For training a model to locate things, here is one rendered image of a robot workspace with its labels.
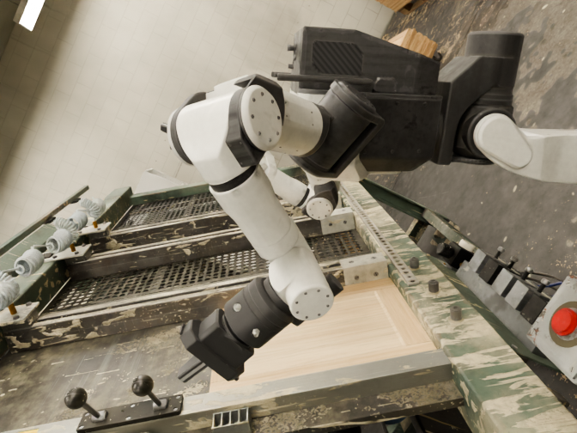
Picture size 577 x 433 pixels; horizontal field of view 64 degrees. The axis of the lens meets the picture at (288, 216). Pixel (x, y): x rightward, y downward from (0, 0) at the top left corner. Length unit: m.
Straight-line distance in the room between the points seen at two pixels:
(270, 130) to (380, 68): 0.45
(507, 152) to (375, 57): 0.36
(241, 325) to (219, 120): 0.31
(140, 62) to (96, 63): 0.54
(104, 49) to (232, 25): 1.67
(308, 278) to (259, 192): 0.15
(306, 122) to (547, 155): 0.64
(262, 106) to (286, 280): 0.26
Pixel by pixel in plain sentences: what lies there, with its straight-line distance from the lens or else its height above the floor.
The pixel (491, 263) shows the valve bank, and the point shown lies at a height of 0.76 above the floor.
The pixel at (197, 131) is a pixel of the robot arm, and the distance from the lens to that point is 0.57.
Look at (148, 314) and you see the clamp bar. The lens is 1.36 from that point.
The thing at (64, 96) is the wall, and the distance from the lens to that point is 6.70.
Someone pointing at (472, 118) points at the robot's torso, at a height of 1.01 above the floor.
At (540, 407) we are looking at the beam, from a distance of 0.89.
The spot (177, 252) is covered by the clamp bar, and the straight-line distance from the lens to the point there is 1.76.
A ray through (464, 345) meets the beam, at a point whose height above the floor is 0.88.
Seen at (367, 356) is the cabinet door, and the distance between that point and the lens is 1.04.
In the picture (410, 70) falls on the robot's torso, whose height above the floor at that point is 1.19.
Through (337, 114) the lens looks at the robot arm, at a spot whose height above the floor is 1.32.
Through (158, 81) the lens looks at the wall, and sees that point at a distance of 6.50.
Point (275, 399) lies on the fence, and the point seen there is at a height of 1.18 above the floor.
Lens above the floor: 1.48
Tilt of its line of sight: 12 degrees down
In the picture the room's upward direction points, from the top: 66 degrees counter-clockwise
